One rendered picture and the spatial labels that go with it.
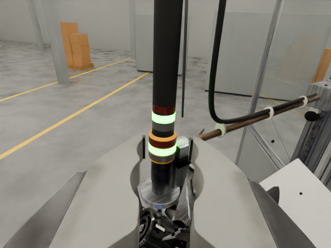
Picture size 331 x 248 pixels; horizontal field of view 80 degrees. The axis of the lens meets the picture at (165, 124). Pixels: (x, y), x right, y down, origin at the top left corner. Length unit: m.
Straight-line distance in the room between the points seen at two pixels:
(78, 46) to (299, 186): 8.20
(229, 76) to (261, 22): 1.42
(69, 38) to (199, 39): 7.02
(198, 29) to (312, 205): 12.04
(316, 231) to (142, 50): 7.59
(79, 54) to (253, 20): 5.95
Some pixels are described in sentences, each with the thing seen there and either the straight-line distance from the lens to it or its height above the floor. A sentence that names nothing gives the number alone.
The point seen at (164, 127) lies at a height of 1.60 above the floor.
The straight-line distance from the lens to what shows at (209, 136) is 0.37.
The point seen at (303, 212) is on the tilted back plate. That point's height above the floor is 1.30.
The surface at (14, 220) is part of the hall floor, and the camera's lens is 2.54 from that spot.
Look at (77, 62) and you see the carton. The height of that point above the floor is 0.24.
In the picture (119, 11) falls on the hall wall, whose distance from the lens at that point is 13.95.
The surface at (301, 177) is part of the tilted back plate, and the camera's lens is 0.73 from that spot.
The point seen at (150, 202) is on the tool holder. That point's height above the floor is 1.47.
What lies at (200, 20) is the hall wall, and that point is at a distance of 12.46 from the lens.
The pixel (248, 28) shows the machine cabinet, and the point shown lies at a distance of 5.72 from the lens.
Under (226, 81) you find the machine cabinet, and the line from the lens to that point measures 5.86.
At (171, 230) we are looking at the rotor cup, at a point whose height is 1.23.
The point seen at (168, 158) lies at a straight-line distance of 0.31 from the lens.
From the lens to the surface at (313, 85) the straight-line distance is 0.78.
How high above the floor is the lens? 1.73
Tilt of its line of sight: 27 degrees down
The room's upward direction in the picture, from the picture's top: 3 degrees clockwise
